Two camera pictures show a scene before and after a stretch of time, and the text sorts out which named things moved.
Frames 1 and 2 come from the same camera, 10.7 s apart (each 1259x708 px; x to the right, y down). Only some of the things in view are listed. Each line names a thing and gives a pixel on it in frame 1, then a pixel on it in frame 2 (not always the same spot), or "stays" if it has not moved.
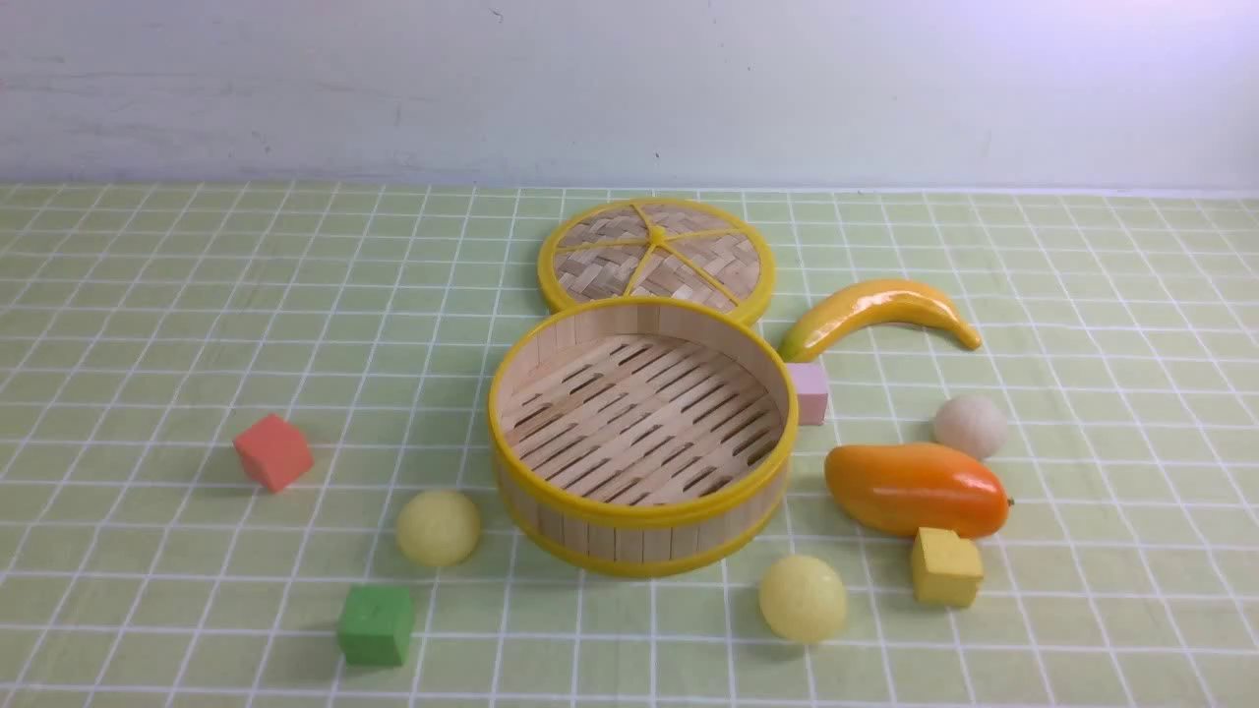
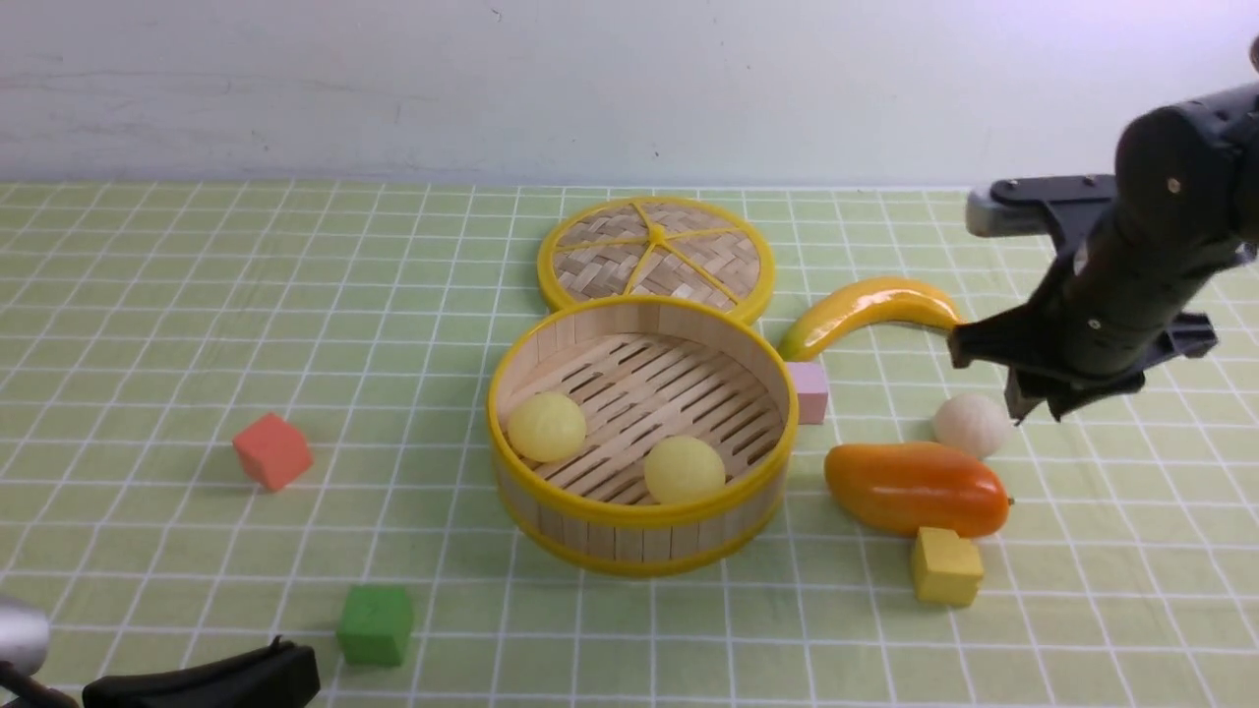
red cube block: [275, 450] stays
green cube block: [376, 625] stays
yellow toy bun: [439, 528] -> [546, 427]
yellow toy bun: [803, 599] -> [682, 469]
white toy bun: [973, 425] stays
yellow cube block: [946, 567] stays
